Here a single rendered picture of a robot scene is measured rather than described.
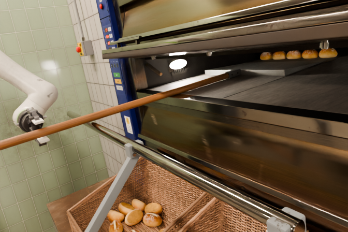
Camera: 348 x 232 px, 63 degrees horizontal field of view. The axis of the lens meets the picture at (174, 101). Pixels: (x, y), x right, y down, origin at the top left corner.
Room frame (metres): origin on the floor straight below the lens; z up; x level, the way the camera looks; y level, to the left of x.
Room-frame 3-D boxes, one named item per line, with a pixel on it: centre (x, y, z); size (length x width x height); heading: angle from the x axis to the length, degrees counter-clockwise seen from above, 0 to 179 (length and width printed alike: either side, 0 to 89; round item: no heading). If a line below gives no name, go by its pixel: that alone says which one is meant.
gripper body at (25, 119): (1.09, 0.56, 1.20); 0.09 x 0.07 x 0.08; 33
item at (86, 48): (2.02, 0.54, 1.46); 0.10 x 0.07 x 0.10; 32
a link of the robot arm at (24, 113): (1.15, 0.59, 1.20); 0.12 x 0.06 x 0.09; 123
